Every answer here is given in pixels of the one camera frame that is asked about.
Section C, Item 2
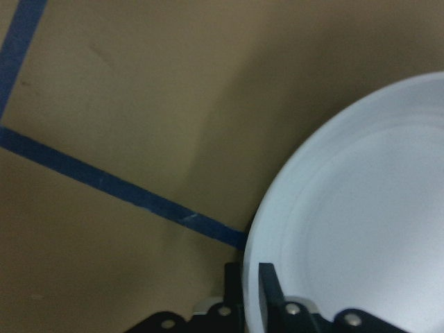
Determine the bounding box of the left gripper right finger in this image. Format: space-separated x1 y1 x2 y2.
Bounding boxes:
258 263 287 332

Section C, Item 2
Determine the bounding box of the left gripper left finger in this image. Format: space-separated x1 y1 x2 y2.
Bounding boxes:
224 262 244 332

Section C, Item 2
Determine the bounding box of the blue plate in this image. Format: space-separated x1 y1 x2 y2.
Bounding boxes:
243 72 443 332

